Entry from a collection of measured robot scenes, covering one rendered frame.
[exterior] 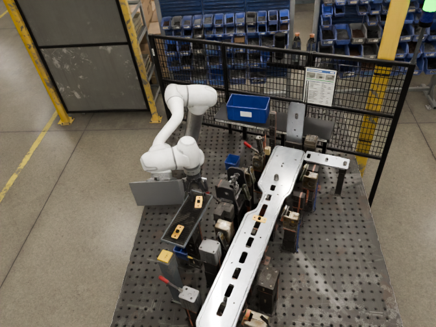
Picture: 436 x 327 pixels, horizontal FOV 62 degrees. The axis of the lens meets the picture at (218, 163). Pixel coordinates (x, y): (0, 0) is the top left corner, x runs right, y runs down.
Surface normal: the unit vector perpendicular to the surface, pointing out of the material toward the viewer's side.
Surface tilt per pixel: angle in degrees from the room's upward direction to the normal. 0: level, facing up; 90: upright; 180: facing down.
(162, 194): 90
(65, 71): 90
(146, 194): 90
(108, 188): 0
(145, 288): 0
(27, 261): 0
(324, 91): 90
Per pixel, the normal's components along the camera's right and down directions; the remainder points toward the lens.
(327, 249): -0.09, -0.72
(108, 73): -0.05, 0.72
